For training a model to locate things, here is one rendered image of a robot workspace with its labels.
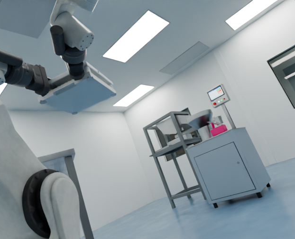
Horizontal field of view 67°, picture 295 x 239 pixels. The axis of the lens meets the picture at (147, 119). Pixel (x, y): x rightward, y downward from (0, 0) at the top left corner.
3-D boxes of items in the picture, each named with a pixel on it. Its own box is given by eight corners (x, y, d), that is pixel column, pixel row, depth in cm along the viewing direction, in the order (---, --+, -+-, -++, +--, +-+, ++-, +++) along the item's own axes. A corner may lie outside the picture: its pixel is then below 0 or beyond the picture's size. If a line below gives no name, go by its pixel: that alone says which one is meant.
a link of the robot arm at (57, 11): (60, 25, 71) (77, -15, 64) (81, 44, 71) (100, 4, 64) (45, 25, 65) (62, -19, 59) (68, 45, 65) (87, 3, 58)
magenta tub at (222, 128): (212, 137, 259) (209, 130, 262) (216, 136, 269) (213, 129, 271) (225, 131, 250) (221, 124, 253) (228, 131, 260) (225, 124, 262)
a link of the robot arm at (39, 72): (29, 73, 89) (0, 63, 78) (46, 61, 86) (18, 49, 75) (36, 100, 86) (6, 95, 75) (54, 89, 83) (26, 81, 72)
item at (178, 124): (152, 218, 347) (123, 131, 386) (186, 198, 431) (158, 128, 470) (238, 197, 266) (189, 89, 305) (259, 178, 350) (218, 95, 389)
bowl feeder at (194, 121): (192, 147, 290) (181, 121, 300) (204, 144, 318) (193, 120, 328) (226, 132, 262) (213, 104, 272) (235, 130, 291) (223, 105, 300)
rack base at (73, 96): (74, 114, 112) (72, 110, 112) (116, 94, 107) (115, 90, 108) (38, 102, 88) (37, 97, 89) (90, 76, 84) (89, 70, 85)
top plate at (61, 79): (71, 105, 113) (70, 102, 113) (114, 85, 108) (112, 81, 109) (35, 91, 90) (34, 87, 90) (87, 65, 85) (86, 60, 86)
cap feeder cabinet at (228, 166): (210, 210, 259) (185, 149, 279) (226, 196, 304) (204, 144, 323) (264, 197, 224) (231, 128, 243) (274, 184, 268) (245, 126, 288)
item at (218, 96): (225, 134, 285) (205, 91, 301) (227, 133, 293) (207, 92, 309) (242, 126, 272) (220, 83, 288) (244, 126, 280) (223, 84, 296)
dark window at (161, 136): (167, 162, 634) (153, 126, 663) (167, 162, 635) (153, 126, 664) (207, 145, 560) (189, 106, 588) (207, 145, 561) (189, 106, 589)
